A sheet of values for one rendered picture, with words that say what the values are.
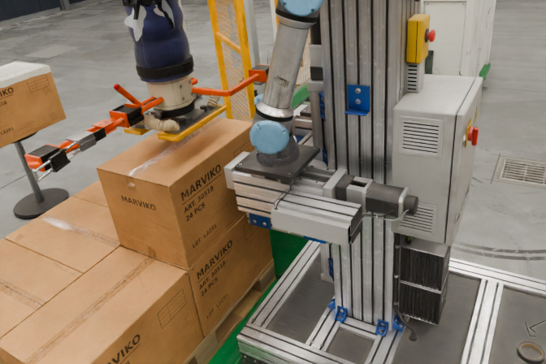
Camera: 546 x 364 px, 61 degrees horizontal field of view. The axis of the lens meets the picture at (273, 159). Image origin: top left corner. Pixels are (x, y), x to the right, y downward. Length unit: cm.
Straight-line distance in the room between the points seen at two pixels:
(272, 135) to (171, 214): 64
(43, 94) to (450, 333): 290
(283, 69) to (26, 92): 248
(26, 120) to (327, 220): 256
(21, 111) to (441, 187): 279
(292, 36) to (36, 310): 143
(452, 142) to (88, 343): 138
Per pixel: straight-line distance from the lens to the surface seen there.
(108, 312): 192
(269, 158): 156
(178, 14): 185
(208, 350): 231
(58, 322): 198
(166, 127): 181
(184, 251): 193
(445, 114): 144
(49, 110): 365
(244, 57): 311
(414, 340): 210
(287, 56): 131
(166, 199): 181
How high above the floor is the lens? 179
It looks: 28 degrees down
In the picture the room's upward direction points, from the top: 7 degrees counter-clockwise
